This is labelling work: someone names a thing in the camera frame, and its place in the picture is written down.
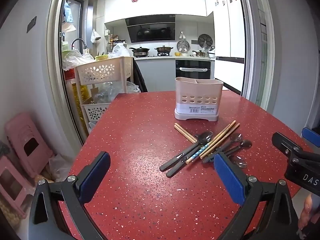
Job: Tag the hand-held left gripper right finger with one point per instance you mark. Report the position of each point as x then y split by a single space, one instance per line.
228 177

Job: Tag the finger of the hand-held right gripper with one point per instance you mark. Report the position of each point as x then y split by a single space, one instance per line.
282 142
311 135

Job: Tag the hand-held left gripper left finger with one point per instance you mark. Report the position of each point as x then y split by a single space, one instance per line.
96 175

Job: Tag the blue patterned wooden chopstick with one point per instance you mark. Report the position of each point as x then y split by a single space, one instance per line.
201 150

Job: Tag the beige plastic utensil holder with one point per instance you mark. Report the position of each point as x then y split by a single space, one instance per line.
196 105

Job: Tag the person's right hand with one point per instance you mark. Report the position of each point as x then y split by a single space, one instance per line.
306 212

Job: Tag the clear plastic bag by stools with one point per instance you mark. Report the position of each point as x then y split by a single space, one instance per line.
60 167

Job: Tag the yellow oil bottle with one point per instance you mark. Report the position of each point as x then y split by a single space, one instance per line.
81 97

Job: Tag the clear plastic bags in rack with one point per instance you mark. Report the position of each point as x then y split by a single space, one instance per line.
110 92

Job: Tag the pink plastic stool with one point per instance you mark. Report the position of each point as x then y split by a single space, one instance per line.
20 127
15 197

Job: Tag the beige flower cutout storage rack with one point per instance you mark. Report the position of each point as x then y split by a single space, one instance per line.
100 71

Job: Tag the black built-in oven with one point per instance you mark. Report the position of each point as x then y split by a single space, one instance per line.
192 68

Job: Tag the grey kitchen base cabinet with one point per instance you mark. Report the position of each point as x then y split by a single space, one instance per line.
157 75

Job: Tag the green plastic basket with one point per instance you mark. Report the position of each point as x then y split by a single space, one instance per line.
102 57

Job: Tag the clear crumpled plastic bags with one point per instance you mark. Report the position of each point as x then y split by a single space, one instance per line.
75 58

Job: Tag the small steel saucepan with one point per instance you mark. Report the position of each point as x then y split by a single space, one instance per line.
200 53

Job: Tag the white refrigerator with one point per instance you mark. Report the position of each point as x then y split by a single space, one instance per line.
227 30

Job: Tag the white plastic bag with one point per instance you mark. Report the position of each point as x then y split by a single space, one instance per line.
121 50

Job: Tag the round dark steamer rack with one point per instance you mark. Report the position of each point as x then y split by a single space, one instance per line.
205 40

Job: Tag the black wok with lid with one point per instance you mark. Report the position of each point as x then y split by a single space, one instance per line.
140 51

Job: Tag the curved kitchen faucet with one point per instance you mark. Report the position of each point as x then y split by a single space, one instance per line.
78 40

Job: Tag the hanging white bag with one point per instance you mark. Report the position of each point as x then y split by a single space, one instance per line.
95 37

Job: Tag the round hanging metal strainer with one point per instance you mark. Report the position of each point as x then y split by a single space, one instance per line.
183 46

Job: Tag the black range hood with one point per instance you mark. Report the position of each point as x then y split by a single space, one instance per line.
150 30

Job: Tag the dark wall switch plate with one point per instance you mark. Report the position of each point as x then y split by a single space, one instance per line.
31 24

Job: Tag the white wall cabinet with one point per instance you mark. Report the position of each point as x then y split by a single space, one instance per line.
155 7

